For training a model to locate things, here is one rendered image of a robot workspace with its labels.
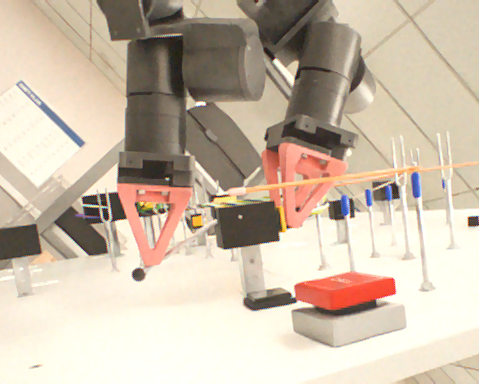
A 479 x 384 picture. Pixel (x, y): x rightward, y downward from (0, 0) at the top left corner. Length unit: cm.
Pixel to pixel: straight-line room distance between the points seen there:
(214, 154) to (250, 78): 117
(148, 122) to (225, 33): 10
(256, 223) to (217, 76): 14
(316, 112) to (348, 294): 25
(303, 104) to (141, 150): 16
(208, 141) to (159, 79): 115
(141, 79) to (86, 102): 786
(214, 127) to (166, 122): 116
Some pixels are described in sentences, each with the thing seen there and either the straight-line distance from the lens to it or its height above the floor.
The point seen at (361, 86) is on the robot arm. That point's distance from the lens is 62.
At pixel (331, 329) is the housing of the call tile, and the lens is 33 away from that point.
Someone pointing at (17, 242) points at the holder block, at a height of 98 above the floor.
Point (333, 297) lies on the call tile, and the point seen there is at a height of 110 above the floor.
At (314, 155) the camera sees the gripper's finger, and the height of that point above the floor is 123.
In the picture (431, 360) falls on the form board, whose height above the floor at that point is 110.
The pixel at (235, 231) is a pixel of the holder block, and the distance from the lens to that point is 51.
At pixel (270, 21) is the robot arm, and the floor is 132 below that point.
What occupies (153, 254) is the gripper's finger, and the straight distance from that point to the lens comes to 52.
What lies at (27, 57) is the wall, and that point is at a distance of 861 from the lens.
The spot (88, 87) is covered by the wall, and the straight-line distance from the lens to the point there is 844.
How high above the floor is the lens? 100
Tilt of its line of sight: 15 degrees up
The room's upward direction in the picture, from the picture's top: 43 degrees clockwise
